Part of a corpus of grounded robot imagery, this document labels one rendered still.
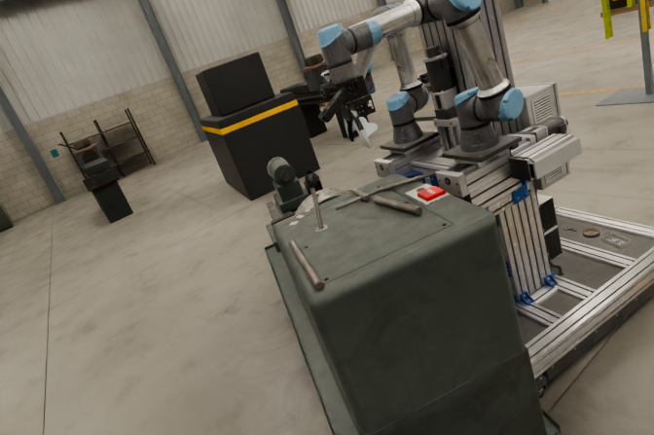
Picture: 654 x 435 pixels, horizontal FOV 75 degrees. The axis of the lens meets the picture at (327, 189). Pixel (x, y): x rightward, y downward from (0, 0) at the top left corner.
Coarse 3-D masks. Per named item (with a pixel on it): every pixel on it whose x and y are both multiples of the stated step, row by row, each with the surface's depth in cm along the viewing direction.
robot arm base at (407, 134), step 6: (414, 120) 211; (396, 126) 212; (402, 126) 210; (408, 126) 210; (414, 126) 211; (396, 132) 213; (402, 132) 211; (408, 132) 210; (414, 132) 210; (420, 132) 213; (396, 138) 214; (402, 138) 212; (408, 138) 210; (414, 138) 210
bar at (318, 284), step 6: (294, 240) 118; (294, 246) 114; (294, 252) 112; (300, 252) 110; (300, 258) 107; (306, 258) 106; (306, 264) 102; (306, 270) 100; (312, 270) 99; (312, 276) 96; (318, 276) 95; (312, 282) 94; (318, 282) 93; (318, 288) 93
